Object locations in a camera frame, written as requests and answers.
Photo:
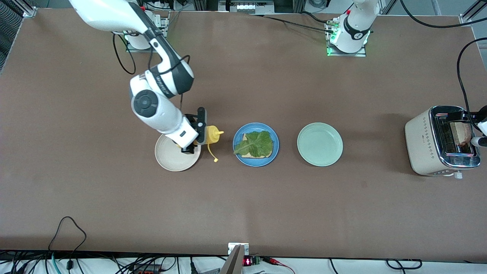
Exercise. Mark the green lettuce leaf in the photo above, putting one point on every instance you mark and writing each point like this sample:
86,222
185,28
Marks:
258,144

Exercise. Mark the aluminium frame rail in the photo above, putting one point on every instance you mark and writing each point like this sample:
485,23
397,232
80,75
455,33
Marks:
247,7

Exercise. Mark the black white checkered fabric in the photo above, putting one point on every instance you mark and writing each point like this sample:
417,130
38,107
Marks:
9,30

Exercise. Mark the pale green round plate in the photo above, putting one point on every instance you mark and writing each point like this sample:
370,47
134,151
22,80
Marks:
319,144

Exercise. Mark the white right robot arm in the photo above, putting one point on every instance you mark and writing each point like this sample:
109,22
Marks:
152,110

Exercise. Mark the yellow mustard squeeze bottle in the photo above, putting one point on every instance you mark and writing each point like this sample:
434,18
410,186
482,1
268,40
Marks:
212,136

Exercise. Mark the beige round plate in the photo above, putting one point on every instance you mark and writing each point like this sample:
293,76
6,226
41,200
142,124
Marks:
171,160

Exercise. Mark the red clip lead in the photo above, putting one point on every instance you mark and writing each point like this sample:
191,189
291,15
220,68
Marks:
274,260

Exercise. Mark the small white bracket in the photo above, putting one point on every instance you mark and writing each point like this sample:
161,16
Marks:
230,248

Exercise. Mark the brown bread slice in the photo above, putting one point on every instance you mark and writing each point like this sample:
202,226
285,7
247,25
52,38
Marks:
461,134
247,155

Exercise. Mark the grey camera post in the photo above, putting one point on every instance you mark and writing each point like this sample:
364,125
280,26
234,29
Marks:
236,262

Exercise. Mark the cream and chrome toaster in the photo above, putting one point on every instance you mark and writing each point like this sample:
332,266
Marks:
418,148

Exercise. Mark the metal table corner bracket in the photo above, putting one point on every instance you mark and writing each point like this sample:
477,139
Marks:
465,19
29,12

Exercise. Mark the circuit board with red display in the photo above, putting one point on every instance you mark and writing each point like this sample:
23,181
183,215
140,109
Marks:
248,262

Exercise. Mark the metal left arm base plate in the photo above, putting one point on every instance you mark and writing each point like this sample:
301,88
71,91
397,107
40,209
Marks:
346,54

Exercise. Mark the blue round plate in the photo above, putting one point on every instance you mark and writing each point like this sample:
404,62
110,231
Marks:
255,163

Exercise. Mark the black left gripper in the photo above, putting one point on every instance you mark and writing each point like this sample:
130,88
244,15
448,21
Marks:
474,114

